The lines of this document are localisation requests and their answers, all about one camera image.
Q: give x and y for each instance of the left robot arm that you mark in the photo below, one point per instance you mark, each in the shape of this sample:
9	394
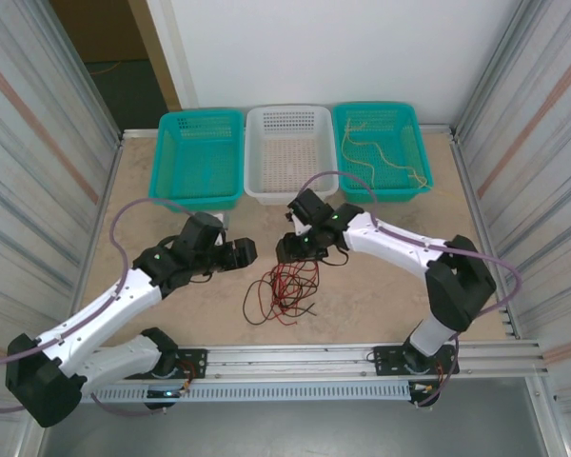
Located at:
100	309

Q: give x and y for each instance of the white plastic basket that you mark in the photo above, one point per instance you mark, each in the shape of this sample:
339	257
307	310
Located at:
290	157

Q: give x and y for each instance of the teal plastic basket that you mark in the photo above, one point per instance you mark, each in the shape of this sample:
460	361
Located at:
385	190
195	157

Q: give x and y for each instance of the white door frame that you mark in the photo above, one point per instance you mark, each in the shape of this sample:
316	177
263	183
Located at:
169	47

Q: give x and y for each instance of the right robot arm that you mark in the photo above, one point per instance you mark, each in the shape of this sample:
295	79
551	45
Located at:
399	247

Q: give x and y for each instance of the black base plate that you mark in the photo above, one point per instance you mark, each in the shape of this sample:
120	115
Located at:
195	362
385	357

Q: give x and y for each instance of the corrugated side panel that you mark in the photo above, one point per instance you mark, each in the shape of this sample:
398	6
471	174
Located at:
28	143
542	143

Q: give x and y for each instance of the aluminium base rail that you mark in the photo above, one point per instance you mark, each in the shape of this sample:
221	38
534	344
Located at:
290	354

